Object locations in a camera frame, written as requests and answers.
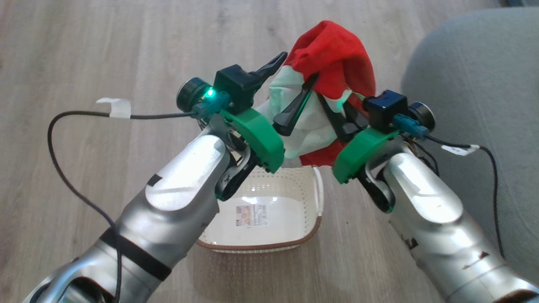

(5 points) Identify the white tape tag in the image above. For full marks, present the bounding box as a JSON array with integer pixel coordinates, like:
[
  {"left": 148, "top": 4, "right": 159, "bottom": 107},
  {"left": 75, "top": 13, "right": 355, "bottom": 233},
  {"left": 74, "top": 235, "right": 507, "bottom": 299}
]
[
  {"left": 441, "top": 144, "right": 480, "bottom": 157},
  {"left": 96, "top": 98, "right": 132, "bottom": 120}
]

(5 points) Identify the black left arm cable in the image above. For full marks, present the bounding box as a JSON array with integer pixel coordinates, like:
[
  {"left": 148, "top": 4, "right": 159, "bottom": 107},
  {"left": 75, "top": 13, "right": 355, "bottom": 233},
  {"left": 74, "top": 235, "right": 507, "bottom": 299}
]
[{"left": 47, "top": 110, "right": 200, "bottom": 303}]

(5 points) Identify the white brown-rimmed laundry basket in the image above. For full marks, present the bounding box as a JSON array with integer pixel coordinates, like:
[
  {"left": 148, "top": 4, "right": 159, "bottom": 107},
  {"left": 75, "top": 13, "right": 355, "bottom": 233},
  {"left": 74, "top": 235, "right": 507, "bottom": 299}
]
[{"left": 196, "top": 165, "right": 325, "bottom": 254}]

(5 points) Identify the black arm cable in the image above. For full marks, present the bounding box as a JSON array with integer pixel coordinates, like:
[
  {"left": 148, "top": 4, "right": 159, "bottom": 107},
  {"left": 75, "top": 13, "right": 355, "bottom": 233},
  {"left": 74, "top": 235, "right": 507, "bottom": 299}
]
[
  {"left": 423, "top": 134, "right": 506, "bottom": 259},
  {"left": 47, "top": 110, "right": 200, "bottom": 303}
]

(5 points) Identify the grey fabric sofa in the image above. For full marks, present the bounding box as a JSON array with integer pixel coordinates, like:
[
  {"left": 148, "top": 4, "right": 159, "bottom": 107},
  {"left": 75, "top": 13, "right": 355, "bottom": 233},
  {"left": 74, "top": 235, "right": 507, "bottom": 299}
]
[{"left": 400, "top": 6, "right": 539, "bottom": 274}]

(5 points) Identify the printed basket label sticker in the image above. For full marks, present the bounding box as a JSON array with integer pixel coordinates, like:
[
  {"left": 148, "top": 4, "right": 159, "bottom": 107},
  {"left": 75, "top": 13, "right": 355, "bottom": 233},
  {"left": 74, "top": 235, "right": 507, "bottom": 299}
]
[{"left": 235, "top": 205, "right": 270, "bottom": 228}]

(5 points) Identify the red and white garment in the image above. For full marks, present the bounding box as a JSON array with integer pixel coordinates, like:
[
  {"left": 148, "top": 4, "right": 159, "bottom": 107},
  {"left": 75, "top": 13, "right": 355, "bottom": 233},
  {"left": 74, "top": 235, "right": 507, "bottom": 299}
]
[{"left": 255, "top": 20, "right": 377, "bottom": 169}]

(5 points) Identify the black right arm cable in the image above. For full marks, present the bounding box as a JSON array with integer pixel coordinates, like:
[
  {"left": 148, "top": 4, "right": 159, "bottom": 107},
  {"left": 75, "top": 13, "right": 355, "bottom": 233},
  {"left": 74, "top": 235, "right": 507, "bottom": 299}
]
[{"left": 423, "top": 134, "right": 506, "bottom": 259}]

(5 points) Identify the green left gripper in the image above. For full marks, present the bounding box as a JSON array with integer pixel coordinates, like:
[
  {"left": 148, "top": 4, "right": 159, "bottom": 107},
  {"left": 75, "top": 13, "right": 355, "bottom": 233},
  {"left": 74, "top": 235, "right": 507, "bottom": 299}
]
[{"left": 219, "top": 51, "right": 319, "bottom": 174}]

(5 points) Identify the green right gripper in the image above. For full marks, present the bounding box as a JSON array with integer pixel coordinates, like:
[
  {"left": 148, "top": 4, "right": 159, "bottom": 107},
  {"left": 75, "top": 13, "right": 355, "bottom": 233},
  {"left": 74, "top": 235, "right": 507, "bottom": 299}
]
[{"left": 316, "top": 93, "right": 400, "bottom": 185}]

